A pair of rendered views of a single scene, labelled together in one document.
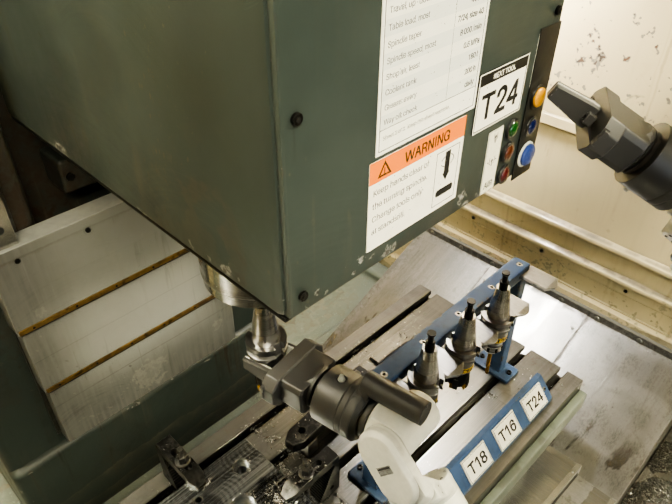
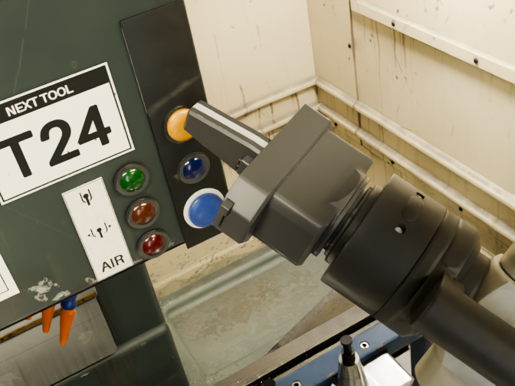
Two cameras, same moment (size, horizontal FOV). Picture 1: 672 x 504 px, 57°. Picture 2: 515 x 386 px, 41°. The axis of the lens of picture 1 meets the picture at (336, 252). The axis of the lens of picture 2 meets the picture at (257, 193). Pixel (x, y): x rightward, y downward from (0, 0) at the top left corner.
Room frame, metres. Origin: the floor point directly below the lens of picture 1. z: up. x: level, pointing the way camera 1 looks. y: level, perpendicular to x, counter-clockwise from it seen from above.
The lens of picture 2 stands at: (0.34, -0.46, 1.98)
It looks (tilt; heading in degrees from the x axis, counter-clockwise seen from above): 37 degrees down; 23
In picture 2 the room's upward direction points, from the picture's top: 11 degrees counter-clockwise
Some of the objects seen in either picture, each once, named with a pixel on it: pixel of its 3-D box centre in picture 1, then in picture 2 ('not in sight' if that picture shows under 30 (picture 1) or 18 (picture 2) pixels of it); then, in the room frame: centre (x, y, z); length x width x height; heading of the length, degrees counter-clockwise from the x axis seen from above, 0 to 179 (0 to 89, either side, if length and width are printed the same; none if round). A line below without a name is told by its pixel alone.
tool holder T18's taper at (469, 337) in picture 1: (466, 329); not in sight; (0.81, -0.23, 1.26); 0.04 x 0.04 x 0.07
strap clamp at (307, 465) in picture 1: (309, 481); not in sight; (0.68, 0.05, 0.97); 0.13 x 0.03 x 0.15; 135
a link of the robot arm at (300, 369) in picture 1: (318, 384); not in sight; (0.61, 0.03, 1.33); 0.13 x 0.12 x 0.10; 144
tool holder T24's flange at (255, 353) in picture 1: (266, 342); not in sight; (0.67, 0.11, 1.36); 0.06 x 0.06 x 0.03
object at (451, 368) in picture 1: (444, 363); not in sight; (0.77, -0.20, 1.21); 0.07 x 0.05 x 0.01; 45
